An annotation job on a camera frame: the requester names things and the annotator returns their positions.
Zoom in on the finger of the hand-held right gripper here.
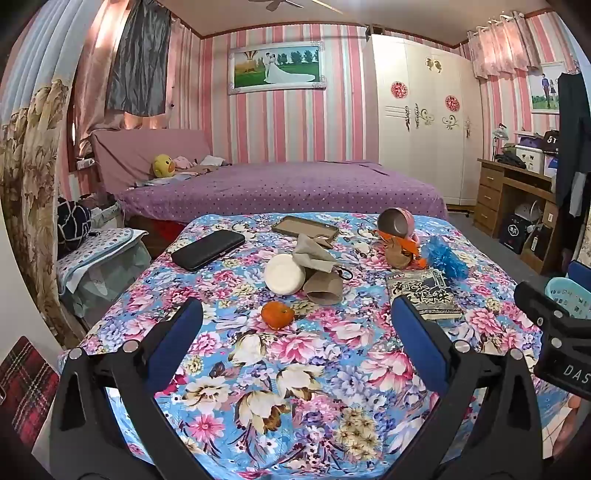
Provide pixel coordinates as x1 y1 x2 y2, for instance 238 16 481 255
568 260 591 289
514 280 574 343

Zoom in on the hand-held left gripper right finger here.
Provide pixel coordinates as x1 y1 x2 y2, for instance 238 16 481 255
390 295 543 480

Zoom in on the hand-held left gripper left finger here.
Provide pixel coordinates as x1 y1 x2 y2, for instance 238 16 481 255
50 298 206 480

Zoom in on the teal plastic basket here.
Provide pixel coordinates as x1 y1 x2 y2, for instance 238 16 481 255
545 276 591 320

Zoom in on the black and white snack packet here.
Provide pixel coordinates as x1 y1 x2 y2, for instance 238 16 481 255
385 269 462 321

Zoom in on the brown paper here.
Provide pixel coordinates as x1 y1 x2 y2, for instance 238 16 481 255
384 241 416 270
293 233 354 281

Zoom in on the blue fluffy scrubber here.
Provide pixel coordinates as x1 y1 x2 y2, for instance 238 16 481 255
421 236 469 280

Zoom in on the orange snack wrapper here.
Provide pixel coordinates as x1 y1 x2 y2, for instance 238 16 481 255
385 235 428 271

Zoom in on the tangerine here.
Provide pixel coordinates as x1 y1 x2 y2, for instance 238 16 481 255
261 301 296 330

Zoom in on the cardboard tube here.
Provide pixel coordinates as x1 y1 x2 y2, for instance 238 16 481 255
302 269 345 305

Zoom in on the person's right hand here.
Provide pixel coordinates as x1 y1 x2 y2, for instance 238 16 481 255
558 396 591 462

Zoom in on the beige floral curtain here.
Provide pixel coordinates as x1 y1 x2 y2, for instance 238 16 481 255
0 0 88 347
575 217 591 268

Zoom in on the black bag with round label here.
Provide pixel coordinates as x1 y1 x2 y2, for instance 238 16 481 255
499 213 525 245

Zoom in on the white fan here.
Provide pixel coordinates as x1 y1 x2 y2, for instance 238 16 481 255
513 200 542 228

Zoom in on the translucent storage box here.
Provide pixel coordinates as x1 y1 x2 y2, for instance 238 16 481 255
69 240 153 321

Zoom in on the black phone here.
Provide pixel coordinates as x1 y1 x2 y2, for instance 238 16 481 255
171 229 246 272

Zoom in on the floral tablecloth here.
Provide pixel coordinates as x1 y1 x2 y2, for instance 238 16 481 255
58 211 571 480

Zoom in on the pink mug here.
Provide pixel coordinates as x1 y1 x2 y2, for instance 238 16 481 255
377 208 419 244

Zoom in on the polka dot cloth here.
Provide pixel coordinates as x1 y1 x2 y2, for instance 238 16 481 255
58 228 148 291

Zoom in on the wooden desk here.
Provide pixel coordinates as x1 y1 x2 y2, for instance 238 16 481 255
475 158 561 275

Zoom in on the white box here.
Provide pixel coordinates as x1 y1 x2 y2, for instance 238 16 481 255
515 144 548 174

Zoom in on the dark hanging garment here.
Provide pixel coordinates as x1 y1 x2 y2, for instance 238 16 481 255
554 71 591 217

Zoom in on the dark cloth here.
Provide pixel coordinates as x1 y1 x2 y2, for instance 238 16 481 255
496 145 527 169

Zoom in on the red plaid cloth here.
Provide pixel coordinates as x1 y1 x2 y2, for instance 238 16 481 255
0 336 61 450

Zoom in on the black patterned bag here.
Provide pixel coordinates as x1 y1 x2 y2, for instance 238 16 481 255
56 198 92 243

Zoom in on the desk lamp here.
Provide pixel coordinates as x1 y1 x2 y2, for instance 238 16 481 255
492 124 509 162

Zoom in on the brown phone case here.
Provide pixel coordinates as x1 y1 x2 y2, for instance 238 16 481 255
271 215 340 243

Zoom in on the yellow duck plush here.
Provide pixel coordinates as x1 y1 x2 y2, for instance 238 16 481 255
152 154 177 178

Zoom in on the purple dotted bedspread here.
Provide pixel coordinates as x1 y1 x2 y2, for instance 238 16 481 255
113 161 450 232

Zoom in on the small framed photo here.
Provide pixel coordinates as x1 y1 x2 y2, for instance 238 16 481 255
527 62 566 114

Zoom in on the pink covered headboard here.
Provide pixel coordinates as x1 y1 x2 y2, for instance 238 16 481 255
90 128 213 195

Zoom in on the white wardrobe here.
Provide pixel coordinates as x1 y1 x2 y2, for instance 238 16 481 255
367 34 483 213

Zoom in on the pink curtain valance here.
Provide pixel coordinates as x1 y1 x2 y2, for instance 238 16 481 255
467 9 541 79

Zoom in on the pink curtain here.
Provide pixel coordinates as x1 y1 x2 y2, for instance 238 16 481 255
74 0 134 158

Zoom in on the grey curtain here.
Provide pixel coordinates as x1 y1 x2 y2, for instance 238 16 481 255
105 0 171 116

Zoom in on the framed wedding picture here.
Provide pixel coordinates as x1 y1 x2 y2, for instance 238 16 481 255
227 41 328 95

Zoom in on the ceiling fan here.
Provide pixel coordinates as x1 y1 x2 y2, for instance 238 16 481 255
247 0 345 14

